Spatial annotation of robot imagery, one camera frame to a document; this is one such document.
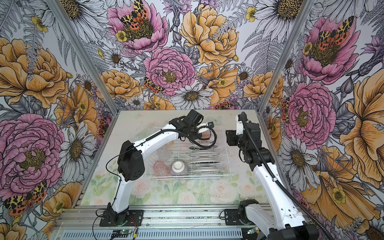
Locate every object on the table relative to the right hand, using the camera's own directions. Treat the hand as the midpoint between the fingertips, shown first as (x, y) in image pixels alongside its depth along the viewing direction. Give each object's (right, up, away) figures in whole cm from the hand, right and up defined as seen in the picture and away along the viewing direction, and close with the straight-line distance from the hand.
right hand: (230, 135), depth 77 cm
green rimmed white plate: (-15, -7, +4) cm, 17 cm away
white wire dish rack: (-12, -14, +11) cm, 21 cm away
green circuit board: (-53, -45, -6) cm, 69 cm away
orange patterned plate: (-12, 0, +3) cm, 12 cm away
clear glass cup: (-36, -11, +12) cm, 40 cm away
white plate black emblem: (-13, -12, +13) cm, 22 cm away
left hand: (-18, +1, +14) cm, 23 cm away
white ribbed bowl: (-26, -18, +7) cm, 33 cm away
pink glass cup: (-37, -19, +8) cm, 42 cm away
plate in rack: (-13, -18, +3) cm, 22 cm away
